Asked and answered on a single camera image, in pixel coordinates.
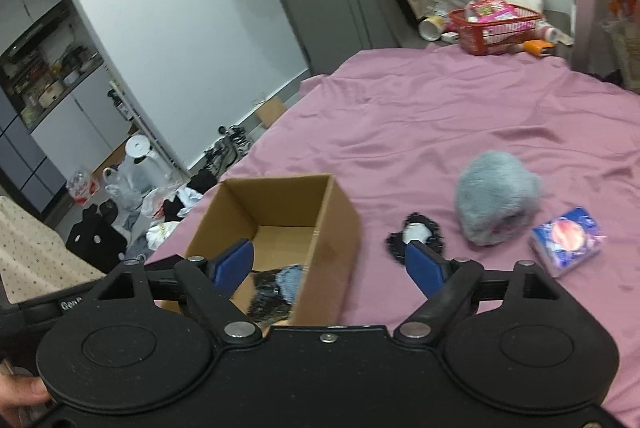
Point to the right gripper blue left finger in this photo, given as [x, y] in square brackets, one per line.
[207, 287]

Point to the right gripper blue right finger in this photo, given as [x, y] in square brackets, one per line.
[448, 286]

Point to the black shiny packaged cloth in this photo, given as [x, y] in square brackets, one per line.
[267, 306]

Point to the light blue knitted cloth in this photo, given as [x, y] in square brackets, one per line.
[288, 280]

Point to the grey fluffy plush slipper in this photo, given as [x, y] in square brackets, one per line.
[496, 197]

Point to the blue tissue pack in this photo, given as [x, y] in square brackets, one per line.
[565, 242]

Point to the person's left hand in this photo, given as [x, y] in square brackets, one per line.
[18, 391]

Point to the brown cardboard box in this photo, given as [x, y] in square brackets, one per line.
[306, 220]

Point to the white electric kettle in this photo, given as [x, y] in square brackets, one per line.
[142, 168]

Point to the pink bed sheet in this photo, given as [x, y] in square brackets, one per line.
[398, 127]

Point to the kitchen shelf cabinet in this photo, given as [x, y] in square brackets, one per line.
[59, 112]

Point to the red plastic basket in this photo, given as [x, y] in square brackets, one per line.
[494, 37]

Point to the orange tube bottle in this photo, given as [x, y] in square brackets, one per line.
[539, 48]

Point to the pink snack package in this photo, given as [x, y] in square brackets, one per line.
[488, 11]

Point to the printed paper bag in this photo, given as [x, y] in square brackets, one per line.
[623, 29]

